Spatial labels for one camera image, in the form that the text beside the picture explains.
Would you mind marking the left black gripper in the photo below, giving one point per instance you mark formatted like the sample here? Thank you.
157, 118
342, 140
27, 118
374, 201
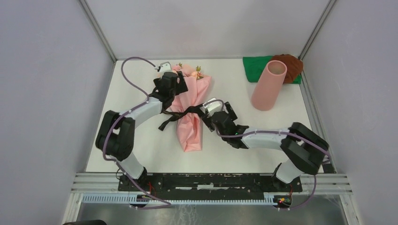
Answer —
181, 87

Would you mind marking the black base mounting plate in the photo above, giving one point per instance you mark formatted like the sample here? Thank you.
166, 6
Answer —
215, 186

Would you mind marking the black ribbon gold lettering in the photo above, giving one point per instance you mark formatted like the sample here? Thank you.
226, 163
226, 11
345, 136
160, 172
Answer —
175, 116

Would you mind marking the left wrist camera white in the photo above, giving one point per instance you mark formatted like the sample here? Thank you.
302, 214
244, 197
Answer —
163, 68

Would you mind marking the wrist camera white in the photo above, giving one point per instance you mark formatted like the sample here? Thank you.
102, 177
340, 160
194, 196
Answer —
213, 105
163, 68

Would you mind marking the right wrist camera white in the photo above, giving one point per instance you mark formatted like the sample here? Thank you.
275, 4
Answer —
213, 105

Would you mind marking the blue slotted cable duct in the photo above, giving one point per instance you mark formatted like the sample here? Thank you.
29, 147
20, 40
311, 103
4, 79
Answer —
134, 199

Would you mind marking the aluminium rail frame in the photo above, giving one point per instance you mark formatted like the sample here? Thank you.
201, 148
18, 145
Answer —
327, 184

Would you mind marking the pink flower bouquet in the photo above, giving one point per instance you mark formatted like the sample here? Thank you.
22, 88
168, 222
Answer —
185, 109

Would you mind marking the pink cylindrical vase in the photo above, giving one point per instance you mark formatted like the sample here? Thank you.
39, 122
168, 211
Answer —
269, 85

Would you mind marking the brown cloth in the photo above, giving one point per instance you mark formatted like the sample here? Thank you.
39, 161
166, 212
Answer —
294, 68

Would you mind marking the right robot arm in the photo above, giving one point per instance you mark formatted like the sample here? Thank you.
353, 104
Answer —
305, 150

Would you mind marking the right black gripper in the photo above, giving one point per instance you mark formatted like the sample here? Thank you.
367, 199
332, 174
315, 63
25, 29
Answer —
232, 115

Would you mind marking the green cloth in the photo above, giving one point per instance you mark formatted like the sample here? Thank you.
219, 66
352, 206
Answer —
254, 66

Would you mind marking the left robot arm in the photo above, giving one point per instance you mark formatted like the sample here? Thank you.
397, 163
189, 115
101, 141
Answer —
116, 133

